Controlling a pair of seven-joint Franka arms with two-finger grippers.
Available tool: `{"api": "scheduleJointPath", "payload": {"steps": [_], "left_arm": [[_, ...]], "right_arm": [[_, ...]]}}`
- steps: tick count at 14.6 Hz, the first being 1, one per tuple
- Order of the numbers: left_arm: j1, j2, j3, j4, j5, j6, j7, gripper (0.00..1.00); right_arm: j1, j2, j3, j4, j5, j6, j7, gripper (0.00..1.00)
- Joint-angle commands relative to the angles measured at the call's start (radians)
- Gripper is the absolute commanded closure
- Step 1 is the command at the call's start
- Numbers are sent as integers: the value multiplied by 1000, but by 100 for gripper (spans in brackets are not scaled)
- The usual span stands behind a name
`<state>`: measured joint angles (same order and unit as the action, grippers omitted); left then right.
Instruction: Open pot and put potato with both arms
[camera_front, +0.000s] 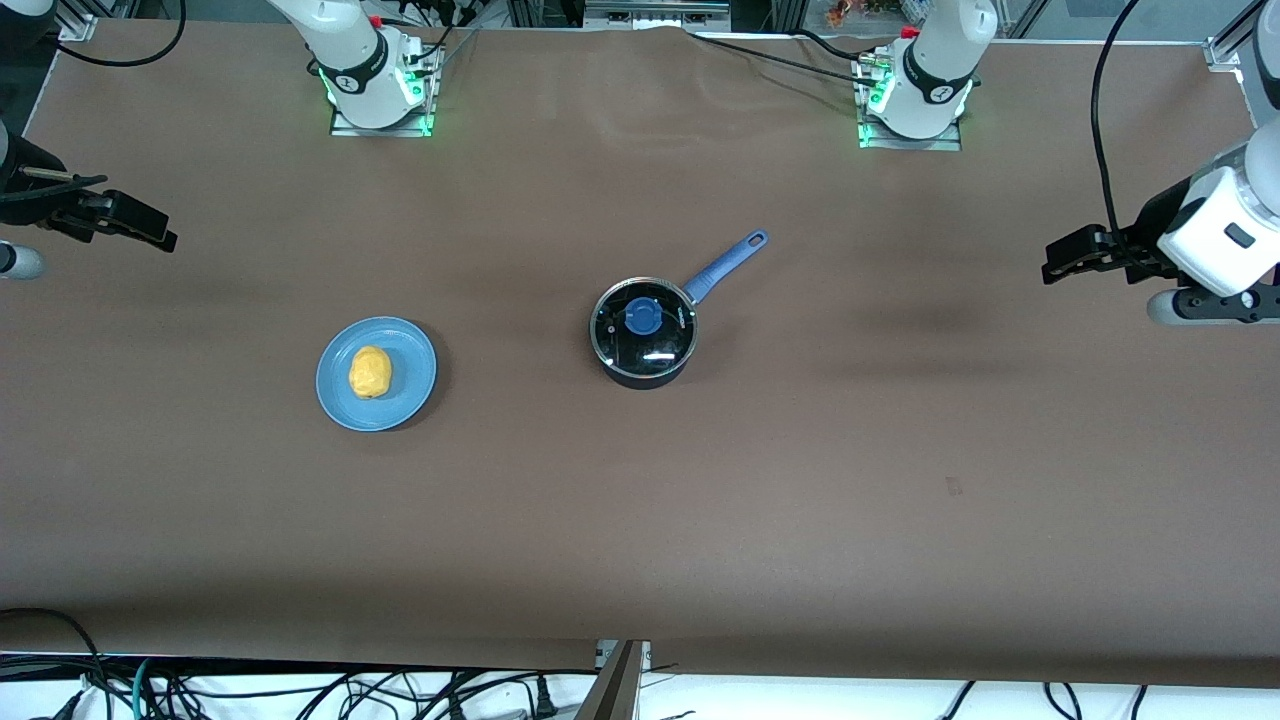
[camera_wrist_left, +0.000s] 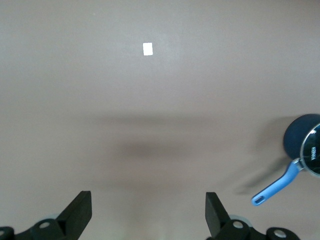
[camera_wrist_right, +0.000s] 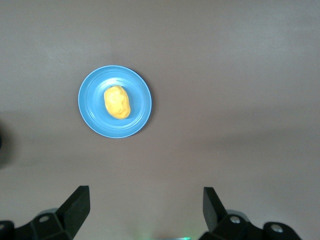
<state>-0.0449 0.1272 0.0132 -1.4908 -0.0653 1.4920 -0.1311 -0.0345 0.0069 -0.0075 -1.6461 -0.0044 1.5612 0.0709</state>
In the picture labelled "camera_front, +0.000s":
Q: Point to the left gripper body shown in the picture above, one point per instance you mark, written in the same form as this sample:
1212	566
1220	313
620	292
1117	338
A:
1153	226

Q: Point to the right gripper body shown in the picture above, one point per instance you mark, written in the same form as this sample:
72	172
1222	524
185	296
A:
30	198

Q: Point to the yellow potato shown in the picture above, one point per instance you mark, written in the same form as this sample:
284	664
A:
370	372

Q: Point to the glass lid with blue knob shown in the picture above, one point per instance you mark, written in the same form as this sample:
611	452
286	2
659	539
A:
645	345

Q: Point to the blue round plate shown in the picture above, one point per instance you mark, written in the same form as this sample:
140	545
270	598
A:
405	370

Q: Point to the black box with ports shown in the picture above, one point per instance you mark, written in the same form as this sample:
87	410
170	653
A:
655	12

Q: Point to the black power plug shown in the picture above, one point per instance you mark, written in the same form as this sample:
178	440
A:
545	695

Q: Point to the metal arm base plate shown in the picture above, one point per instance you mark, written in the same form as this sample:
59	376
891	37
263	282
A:
385	128
945	144

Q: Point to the aluminium frame profile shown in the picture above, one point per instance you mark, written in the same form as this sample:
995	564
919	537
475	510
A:
1232	42
78	20

